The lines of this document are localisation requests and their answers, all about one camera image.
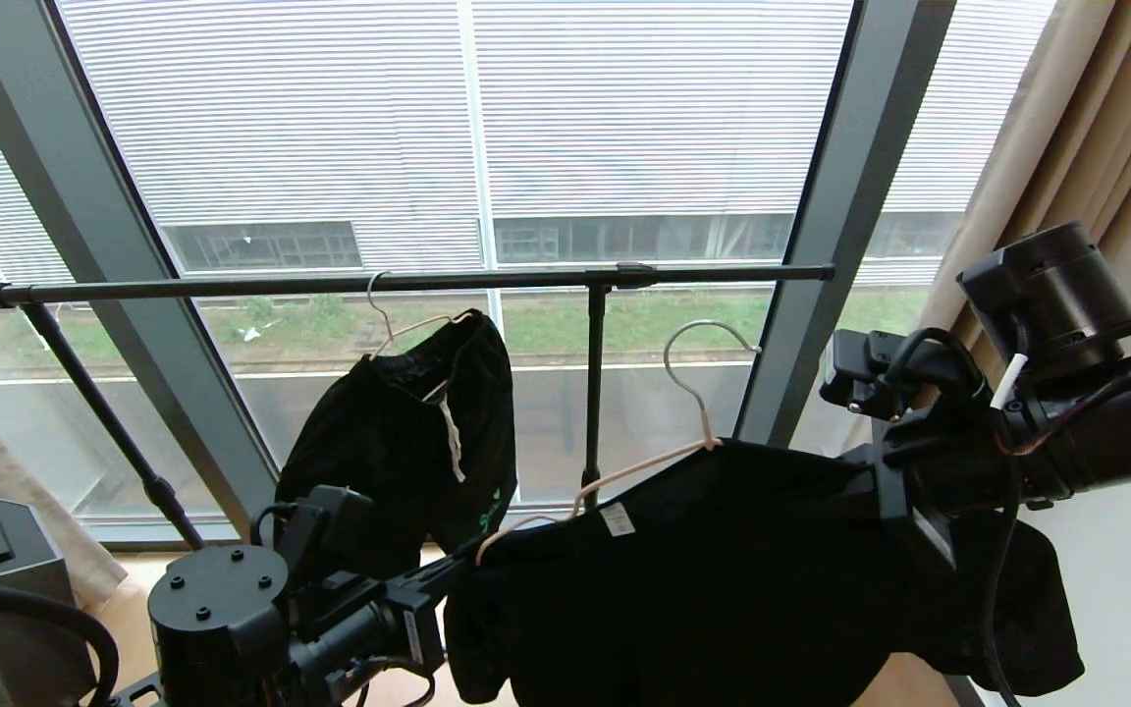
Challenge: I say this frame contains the beige curtain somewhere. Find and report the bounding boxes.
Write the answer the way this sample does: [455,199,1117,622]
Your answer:
[0,368,130,610]
[914,0,1131,340]

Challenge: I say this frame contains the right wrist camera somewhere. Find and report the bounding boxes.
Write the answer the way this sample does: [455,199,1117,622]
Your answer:
[819,329,994,423]

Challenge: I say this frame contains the black clothes rack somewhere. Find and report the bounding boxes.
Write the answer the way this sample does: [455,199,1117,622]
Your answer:
[0,261,836,551]

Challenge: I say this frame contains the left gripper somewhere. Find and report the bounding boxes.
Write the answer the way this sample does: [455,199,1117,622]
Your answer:
[296,550,484,703]

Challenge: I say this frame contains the black shorts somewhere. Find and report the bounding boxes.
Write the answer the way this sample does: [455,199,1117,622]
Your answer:
[274,309,519,580]

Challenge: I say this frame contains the pink clothes hanger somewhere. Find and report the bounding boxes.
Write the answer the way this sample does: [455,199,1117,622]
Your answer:
[366,271,478,404]
[474,319,763,568]

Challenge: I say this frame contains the black t-shirt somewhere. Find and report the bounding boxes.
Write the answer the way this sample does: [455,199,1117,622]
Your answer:
[443,439,1087,707]

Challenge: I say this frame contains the window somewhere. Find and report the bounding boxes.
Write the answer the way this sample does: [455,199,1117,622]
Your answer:
[0,0,1057,546]

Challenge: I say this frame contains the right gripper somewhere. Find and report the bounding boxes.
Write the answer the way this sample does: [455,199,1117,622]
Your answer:
[865,408,1023,572]

